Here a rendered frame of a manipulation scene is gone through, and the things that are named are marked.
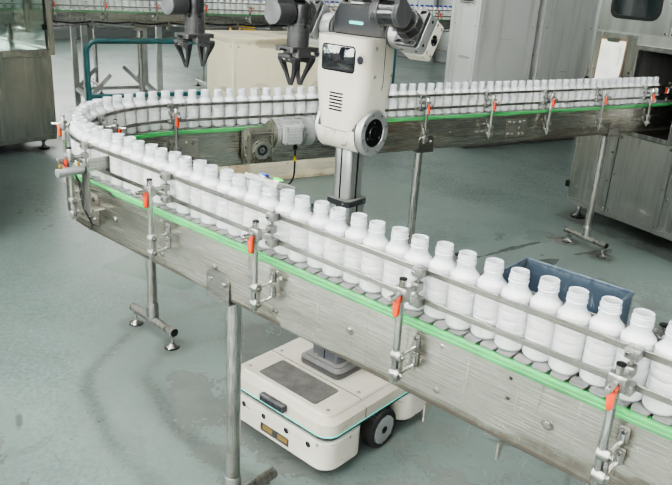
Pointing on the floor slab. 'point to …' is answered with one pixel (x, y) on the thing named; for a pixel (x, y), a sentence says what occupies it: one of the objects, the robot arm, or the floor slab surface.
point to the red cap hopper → (124, 65)
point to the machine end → (610, 185)
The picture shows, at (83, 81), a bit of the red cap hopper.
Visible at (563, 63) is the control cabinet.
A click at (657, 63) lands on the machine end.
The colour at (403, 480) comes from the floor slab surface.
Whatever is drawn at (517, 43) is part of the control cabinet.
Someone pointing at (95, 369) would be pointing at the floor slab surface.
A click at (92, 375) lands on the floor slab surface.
